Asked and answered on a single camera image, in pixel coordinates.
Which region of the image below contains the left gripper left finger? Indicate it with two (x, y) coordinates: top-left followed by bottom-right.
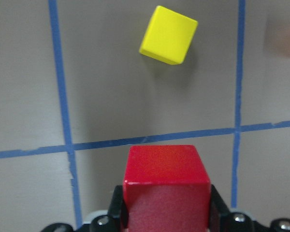
(108, 185), (128, 229)

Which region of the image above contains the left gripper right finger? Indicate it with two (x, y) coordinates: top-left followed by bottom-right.
(208, 184), (230, 229)

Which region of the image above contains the red block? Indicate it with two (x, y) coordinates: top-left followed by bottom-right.
(123, 145), (211, 232)

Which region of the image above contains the yellow block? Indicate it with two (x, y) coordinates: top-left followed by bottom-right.
(139, 5), (198, 65)

